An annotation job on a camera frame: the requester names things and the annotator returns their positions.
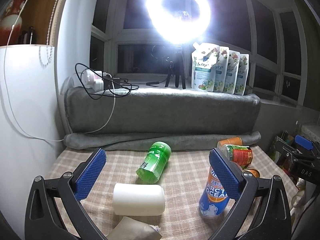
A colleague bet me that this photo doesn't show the blue orange Arctic Ocean cup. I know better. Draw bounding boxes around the blue orange Arctic Ocean cup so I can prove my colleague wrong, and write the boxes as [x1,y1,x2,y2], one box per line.
[199,167,230,217]

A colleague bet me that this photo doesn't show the orange cup near front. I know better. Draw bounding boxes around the orange cup near front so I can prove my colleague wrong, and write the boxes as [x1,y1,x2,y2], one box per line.
[243,168,260,178]

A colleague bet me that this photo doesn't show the red green labelled cup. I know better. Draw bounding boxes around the red green labelled cup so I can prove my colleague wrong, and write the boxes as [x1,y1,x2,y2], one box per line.
[222,145,253,168]

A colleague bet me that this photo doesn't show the orange cup at back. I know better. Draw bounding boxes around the orange cup at back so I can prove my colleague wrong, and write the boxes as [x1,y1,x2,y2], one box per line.
[217,137,243,148]

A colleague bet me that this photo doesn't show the white plastic cup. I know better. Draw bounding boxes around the white plastic cup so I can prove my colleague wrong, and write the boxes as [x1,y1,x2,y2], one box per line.
[112,183,165,217]

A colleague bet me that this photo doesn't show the green plastic cup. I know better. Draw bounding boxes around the green plastic cup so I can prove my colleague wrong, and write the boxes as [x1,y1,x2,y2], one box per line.
[136,141,171,184]

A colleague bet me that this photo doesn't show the beige plaid cloth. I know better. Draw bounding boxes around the beige plaid cloth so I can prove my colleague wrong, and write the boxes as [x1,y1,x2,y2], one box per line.
[44,144,299,240]

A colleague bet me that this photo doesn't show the refill pouch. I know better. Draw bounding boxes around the refill pouch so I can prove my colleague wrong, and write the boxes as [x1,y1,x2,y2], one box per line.
[234,54,249,95]
[213,46,229,93]
[191,42,220,92]
[223,50,240,94]

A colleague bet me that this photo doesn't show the grey blanket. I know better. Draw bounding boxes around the grey blanket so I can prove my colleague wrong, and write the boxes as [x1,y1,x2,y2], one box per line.
[64,87,261,151]

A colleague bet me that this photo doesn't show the white power strip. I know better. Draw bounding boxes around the white power strip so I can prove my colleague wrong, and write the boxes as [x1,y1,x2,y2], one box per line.
[80,69,104,92]

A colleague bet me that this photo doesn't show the black tripod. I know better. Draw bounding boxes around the black tripod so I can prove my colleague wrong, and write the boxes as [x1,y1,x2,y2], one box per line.
[165,46,186,89]

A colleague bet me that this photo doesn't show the red white vase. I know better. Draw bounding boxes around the red white vase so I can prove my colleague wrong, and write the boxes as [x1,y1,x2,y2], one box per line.
[1,0,26,46]

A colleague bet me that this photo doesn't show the white cable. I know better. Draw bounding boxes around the white cable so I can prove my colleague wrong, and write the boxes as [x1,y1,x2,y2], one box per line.
[3,0,117,143]

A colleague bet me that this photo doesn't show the bead blind chain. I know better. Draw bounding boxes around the bead blind chain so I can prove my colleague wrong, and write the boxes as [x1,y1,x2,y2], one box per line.
[38,0,68,68]

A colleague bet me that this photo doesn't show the black cable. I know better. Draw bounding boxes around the black cable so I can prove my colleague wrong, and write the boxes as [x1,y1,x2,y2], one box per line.
[75,62,171,100]

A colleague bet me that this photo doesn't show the ring light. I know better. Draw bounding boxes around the ring light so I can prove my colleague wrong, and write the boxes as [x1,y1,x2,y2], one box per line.
[145,0,211,44]

